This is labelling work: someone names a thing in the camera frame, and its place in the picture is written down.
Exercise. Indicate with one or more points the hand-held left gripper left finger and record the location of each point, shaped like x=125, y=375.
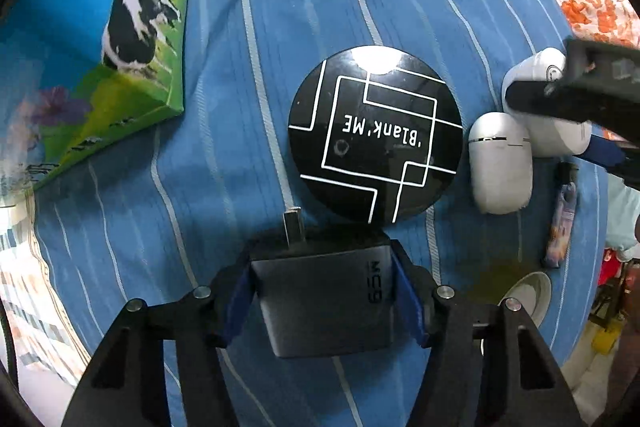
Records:
x=237, y=307

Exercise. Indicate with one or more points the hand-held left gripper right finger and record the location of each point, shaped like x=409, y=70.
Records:
x=407, y=302

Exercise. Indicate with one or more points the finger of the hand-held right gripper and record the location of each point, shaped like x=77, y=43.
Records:
x=606, y=152
x=532, y=96

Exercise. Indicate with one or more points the white round jar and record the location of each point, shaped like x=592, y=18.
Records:
x=555, y=137

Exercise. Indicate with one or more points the black charger plug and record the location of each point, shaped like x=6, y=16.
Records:
x=325, y=297

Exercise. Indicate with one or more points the orange floral cloth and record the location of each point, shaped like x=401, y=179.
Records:
x=600, y=9

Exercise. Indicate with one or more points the white earbud case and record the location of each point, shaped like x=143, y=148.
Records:
x=500, y=167

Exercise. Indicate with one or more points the printed lighter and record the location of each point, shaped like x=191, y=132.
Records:
x=561, y=227

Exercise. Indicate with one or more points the small white dish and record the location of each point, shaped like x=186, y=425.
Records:
x=530, y=294

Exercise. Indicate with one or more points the round black compact case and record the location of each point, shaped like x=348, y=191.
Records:
x=375, y=137

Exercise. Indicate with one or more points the yellow object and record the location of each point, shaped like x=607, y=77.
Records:
x=607, y=337

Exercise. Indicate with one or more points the checkered cloth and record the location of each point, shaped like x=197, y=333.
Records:
x=35, y=297

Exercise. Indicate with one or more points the cow print milk carton box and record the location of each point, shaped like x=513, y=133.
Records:
x=100, y=32

